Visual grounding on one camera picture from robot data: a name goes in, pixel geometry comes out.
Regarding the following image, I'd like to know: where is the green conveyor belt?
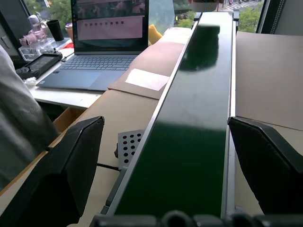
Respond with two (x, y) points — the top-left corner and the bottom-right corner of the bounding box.
(100, 11), (240, 219)

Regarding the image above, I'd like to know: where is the flat brown cardboard sheet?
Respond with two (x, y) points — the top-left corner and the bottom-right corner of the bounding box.
(107, 27), (192, 100)

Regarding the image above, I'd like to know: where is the person in grey clothing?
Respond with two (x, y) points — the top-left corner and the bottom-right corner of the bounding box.
(0, 44), (60, 191)

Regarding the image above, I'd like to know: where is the white desk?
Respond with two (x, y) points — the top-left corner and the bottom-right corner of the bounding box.
(27, 46), (104, 110)

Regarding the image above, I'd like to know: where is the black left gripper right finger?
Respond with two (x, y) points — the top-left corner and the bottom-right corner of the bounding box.
(227, 116), (303, 216)

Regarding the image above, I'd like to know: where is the yellow soft object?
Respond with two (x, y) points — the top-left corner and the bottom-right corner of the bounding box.
(148, 24), (163, 45)

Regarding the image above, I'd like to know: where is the black cylindrical cup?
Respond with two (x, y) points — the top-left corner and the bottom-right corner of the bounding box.
(46, 19), (65, 42)

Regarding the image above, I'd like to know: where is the black handheld controller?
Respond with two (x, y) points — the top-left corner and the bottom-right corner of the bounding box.
(15, 48), (63, 80)

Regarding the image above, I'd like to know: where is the large brown cardboard board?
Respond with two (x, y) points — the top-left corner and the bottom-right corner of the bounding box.
(235, 31), (303, 131)

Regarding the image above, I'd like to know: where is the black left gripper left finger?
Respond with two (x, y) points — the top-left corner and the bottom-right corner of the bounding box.
(0, 115), (105, 227)

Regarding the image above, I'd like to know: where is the clear acrylic box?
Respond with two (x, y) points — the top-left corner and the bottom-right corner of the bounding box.
(18, 37), (71, 62)

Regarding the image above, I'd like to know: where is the grey open laptop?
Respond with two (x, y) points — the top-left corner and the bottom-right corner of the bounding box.
(36, 0), (150, 92)

